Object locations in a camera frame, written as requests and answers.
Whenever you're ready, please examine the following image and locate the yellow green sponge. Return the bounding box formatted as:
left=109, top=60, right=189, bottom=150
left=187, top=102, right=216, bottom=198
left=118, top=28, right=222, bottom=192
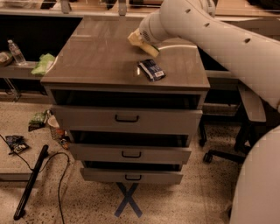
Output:
left=128, top=29, right=159, bottom=58

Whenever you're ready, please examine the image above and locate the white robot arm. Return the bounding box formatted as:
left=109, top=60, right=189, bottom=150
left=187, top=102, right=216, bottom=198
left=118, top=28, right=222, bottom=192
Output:
left=139, top=0, right=280, bottom=224

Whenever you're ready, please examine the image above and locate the brown bowl on shelf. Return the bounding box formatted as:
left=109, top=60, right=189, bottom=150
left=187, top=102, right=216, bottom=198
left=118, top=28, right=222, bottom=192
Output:
left=0, top=52, right=13, bottom=67

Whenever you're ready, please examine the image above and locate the grey three-drawer cabinet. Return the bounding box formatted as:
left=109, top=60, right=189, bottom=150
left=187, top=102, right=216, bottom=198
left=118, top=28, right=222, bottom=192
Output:
left=41, top=17, right=210, bottom=173

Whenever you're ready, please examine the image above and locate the top grey drawer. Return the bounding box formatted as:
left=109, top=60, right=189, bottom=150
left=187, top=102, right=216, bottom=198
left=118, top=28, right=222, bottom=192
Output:
left=52, top=105, right=202, bottom=135

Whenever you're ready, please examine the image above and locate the grey drawer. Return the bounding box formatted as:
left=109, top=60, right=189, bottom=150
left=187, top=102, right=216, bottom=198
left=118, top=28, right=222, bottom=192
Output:
left=69, top=143, right=191, bottom=165
left=80, top=168, right=183, bottom=185
left=52, top=105, right=202, bottom=135

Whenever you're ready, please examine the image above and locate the blue snack packet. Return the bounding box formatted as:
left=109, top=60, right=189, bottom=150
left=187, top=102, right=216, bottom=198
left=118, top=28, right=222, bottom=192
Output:
left=137, top=59, right=166, bottom=82

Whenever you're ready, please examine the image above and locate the middle grey drawer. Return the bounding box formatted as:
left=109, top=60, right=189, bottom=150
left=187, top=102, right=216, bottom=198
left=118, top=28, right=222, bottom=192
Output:
left=69, top=143, right=191, bottom=165

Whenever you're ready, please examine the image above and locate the bottom grey drawer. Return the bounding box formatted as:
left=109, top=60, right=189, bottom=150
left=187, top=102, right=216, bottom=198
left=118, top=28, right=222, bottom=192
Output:
left=80, top=168, right=183, bottom=185

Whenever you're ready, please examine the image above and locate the paper cup on floor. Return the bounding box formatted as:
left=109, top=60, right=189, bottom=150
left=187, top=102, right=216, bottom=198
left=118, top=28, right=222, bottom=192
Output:
left=47, top=115, right=65, bottom=140

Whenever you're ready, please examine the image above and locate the blue tape cross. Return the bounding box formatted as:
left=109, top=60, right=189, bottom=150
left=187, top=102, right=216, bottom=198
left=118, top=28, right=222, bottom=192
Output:
left=115, top=182, right=143, bottom=218

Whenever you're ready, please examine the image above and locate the green packet on floor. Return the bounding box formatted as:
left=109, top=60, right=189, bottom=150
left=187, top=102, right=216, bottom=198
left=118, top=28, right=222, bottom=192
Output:
left=28, top=110, right=48, bottom=131

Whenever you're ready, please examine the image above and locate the green cloth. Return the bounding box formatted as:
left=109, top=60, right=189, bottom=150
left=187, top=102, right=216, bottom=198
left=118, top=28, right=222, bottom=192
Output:
left=31, top=53, right=55, bottom=75

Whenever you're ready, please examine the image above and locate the black bar on floor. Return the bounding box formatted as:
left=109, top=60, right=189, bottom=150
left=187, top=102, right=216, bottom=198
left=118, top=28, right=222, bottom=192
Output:
left=13, top=144, right=49, bottom=221

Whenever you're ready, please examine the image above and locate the black office chair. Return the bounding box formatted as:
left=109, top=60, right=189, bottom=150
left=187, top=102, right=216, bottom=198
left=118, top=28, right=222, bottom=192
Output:
left=199, top=84, right=267, bottom=155

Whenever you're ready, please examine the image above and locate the blue chip bag on floor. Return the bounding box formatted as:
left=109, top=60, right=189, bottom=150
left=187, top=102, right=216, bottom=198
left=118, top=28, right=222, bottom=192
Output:
left=5, top=135, right=30, bottom=154

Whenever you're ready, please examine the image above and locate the grey side shelf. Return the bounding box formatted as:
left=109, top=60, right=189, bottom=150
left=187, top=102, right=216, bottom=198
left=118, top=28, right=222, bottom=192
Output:
left=0, top=61, right=43, bottom=80

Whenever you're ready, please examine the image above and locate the clear plastic water bottle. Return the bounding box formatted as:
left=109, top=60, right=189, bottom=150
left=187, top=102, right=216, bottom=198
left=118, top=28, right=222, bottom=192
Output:
left=8, top=39, right=26, bottom=66

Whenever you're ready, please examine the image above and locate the black cable on floor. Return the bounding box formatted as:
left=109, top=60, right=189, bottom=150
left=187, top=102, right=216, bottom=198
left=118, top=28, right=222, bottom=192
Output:
left=0, top=134, right=71, bottom=224

